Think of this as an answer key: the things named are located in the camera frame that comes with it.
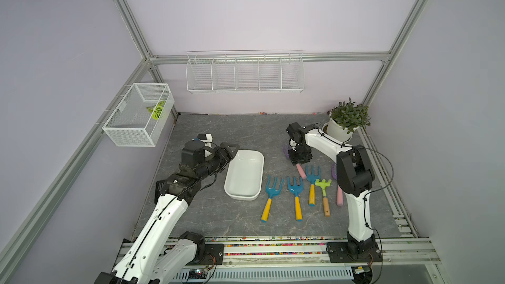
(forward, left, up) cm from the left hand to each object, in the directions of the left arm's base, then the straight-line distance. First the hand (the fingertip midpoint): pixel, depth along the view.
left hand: (237, 152), depth 71 cm
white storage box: (+4, -1, -27) cm, 27 cm away
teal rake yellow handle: (-6, -13, -27) cm, 30 cm away
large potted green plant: (+21, -51, -8) cm, 56 cm away
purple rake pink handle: (+3, -29, -25) cm, 38 cm away
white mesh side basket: (+20, +41, +1) cm, 45 cm away
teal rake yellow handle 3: (-1, -34, -26) cm, 43 cm away
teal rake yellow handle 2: (-6, -25, -26) cm, 36 cm away
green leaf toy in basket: (+22, +33, +3) cm, 40 cm away
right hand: (+9, -27, -24) cm, 38 cm away
